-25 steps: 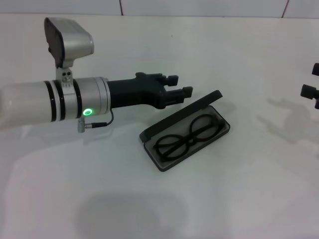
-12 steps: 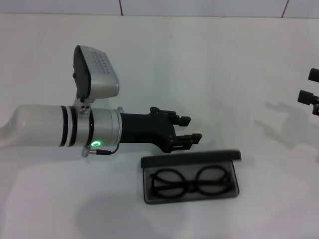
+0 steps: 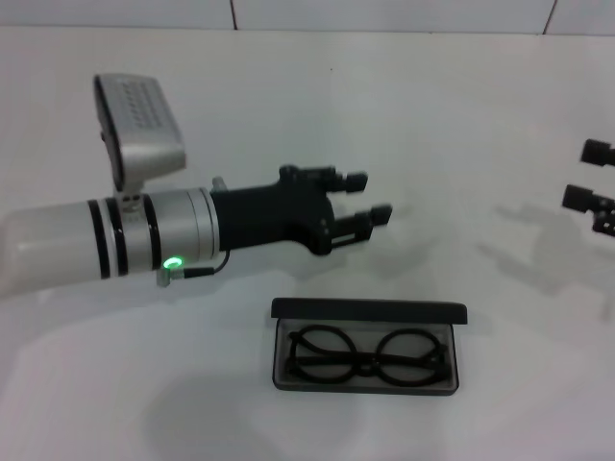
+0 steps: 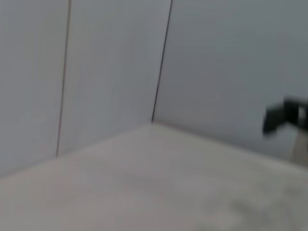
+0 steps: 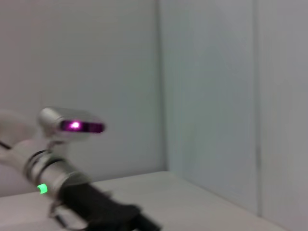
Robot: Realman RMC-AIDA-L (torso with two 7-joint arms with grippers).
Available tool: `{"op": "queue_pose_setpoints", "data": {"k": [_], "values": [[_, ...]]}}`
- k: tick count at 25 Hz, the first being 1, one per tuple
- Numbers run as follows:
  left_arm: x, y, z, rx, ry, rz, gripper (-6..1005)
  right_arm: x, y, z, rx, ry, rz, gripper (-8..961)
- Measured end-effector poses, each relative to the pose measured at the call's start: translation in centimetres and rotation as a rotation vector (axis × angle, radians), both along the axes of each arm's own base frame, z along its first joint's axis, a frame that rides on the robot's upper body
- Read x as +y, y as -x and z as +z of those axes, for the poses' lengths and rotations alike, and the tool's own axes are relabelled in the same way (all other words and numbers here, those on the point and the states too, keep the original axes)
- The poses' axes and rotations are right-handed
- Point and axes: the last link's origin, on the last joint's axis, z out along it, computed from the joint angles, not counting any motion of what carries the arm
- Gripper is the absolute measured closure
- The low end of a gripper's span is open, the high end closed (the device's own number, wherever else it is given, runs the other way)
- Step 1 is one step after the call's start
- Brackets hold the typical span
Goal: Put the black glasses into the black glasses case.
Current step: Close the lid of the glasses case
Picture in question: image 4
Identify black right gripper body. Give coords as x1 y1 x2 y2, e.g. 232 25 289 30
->
283 96 308 128

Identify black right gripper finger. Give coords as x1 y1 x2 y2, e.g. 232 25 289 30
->
263 102 286 134

